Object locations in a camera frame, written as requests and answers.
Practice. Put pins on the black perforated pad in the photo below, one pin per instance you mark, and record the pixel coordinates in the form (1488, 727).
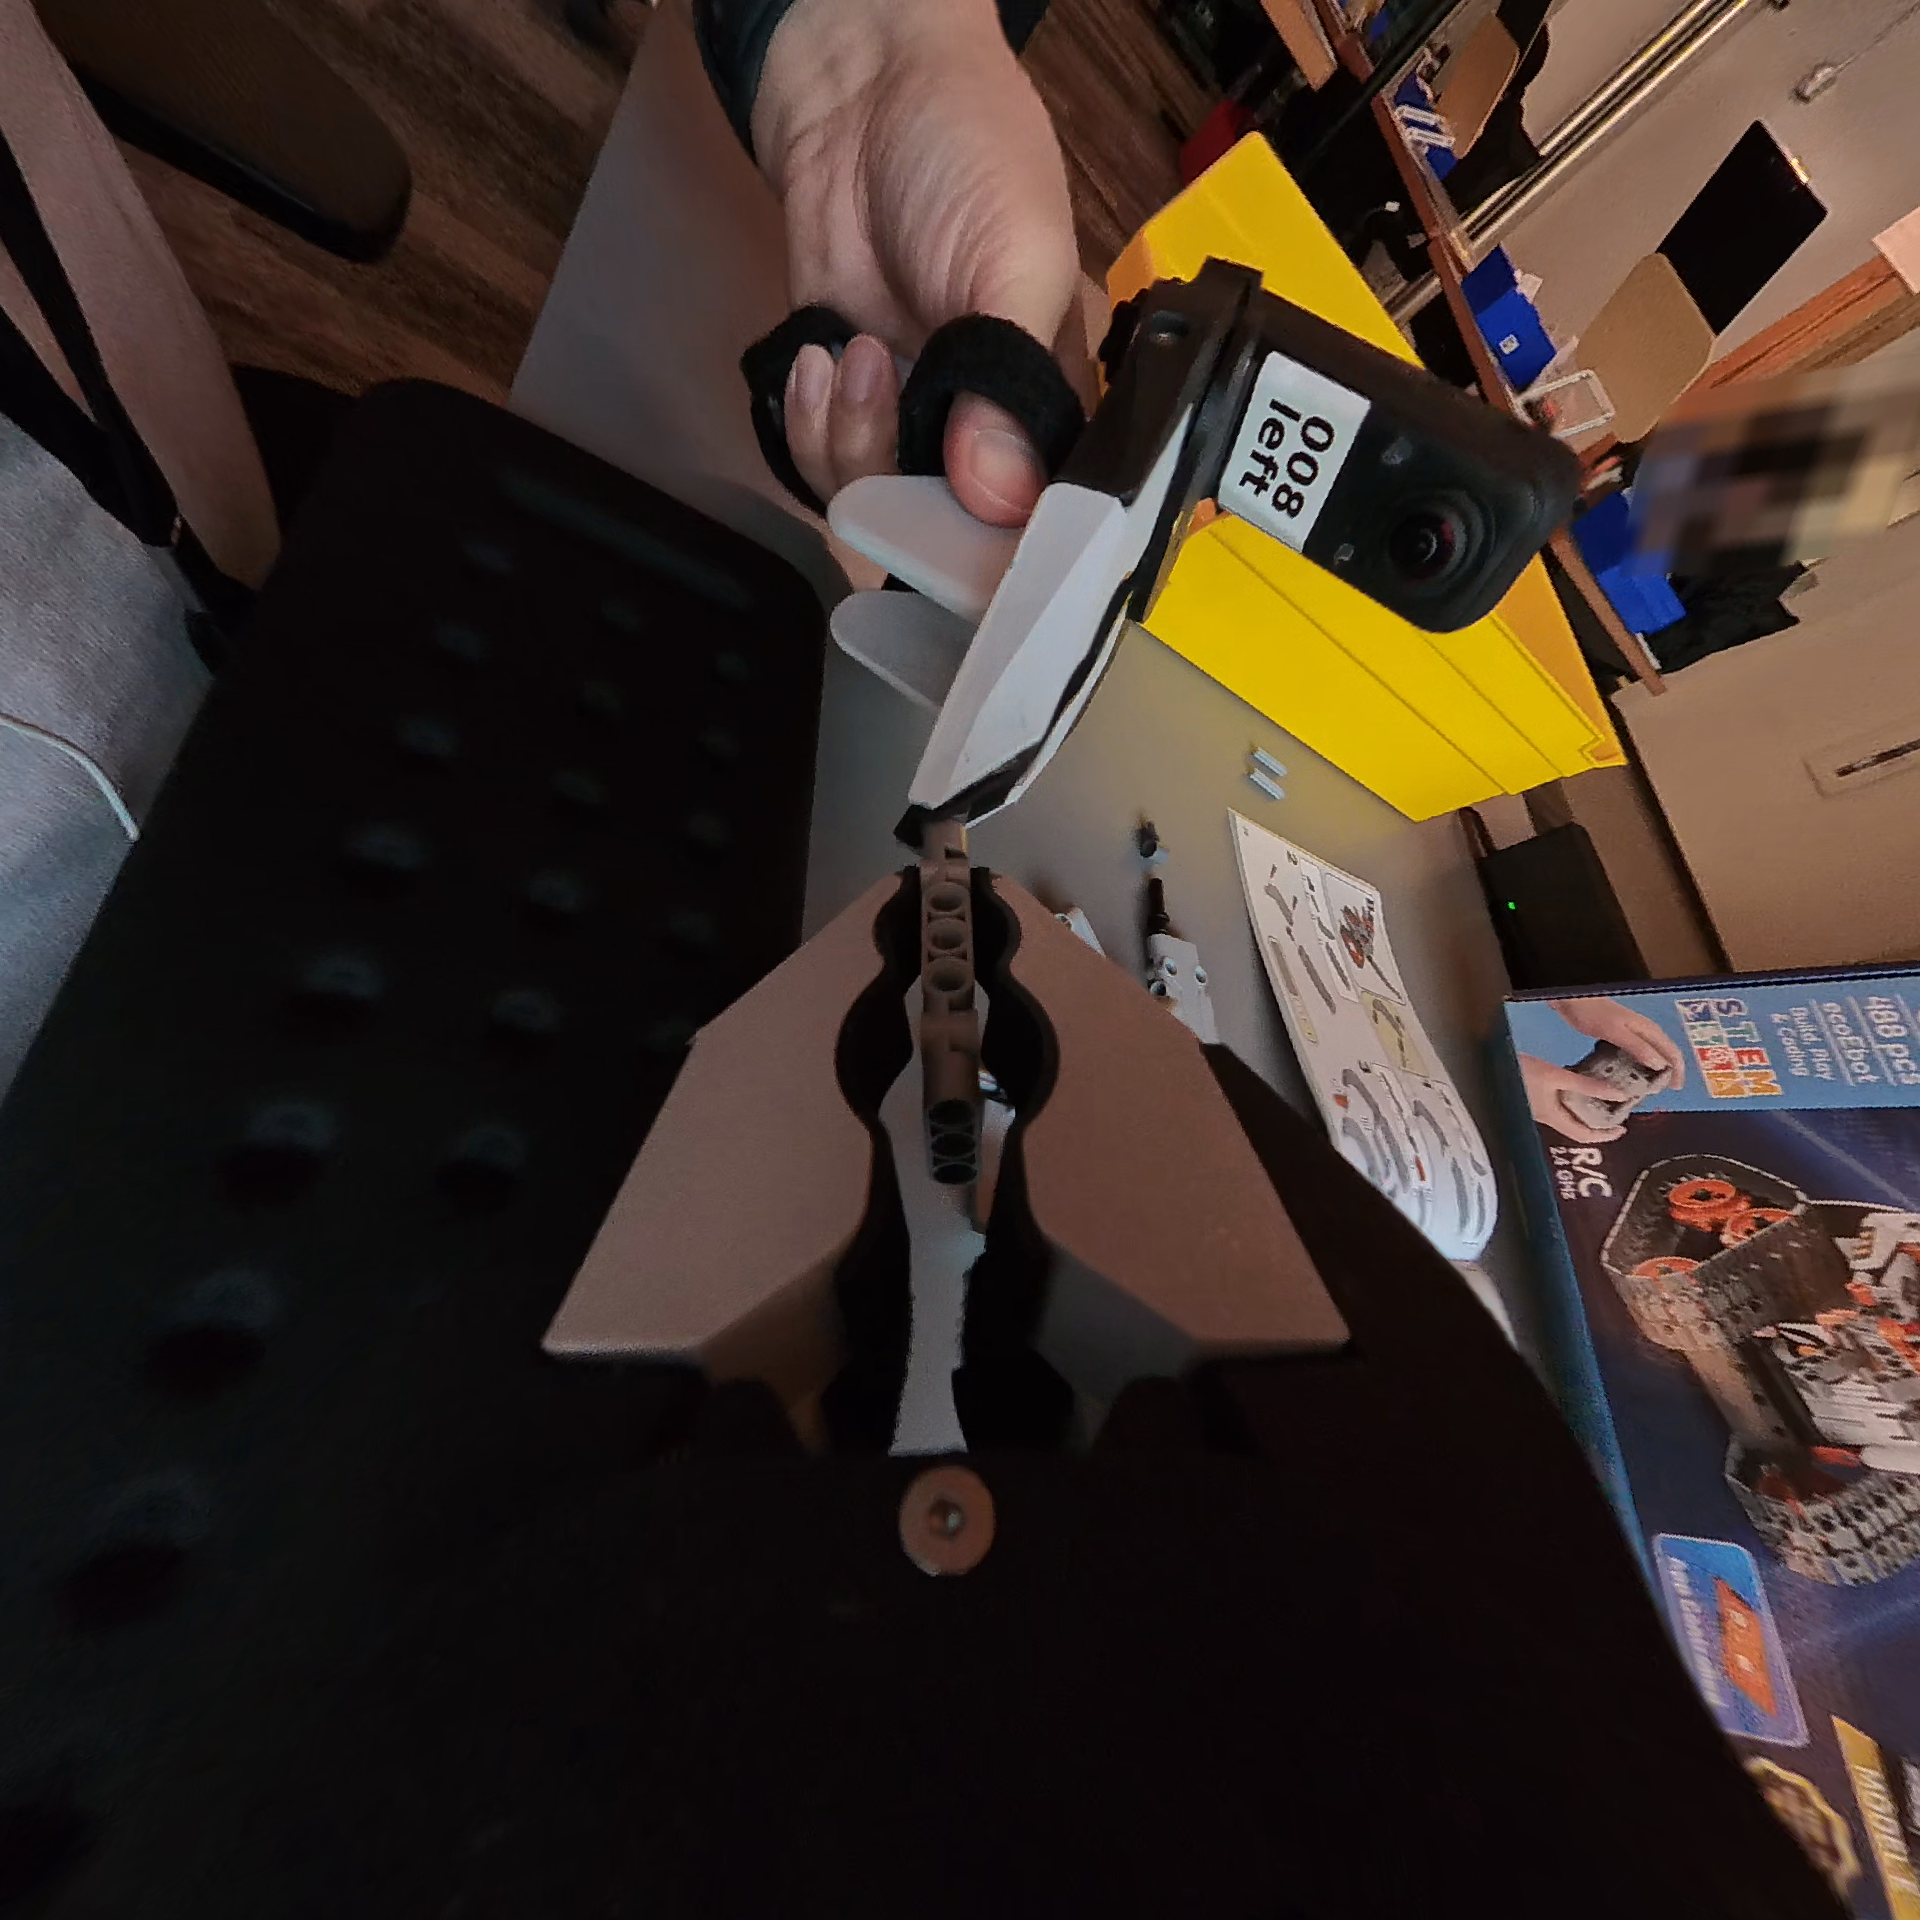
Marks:
(375, 902)

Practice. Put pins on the grey toy beam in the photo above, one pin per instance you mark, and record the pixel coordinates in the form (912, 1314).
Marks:
(949, 960)

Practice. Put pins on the grey desk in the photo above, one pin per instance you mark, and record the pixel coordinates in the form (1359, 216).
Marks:
(1201, 720)

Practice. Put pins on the person's left forearm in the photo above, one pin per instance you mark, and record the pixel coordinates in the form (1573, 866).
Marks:
(150, 299)

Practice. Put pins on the blue toy robot box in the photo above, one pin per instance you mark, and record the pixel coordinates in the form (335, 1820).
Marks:
(1725, 1348)

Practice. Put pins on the long grey toy panel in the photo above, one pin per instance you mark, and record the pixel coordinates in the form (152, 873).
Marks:
(1182, 984)

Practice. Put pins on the curved grey toy panel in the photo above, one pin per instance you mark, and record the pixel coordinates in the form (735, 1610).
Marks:
(1077, 930)

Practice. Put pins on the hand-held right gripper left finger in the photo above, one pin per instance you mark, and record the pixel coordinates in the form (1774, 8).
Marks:
(721, 1201)

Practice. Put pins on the black electronic box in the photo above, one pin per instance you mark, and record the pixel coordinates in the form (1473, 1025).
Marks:
(1560, 902)

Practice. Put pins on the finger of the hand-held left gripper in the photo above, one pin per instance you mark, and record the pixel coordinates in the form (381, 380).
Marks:
(1079, 705)
(1036, 630)

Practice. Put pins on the white instruction booklet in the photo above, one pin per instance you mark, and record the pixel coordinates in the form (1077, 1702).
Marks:
(1382, 1080)

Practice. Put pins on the blue storage bin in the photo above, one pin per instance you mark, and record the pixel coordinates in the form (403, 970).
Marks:
(1507, 323)
(1629, 569)

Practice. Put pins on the yellow storage bin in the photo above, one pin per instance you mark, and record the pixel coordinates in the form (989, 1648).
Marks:
(1349, 674)

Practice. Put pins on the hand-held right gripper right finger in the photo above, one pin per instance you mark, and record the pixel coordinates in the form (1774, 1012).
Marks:
(1184, 1201)

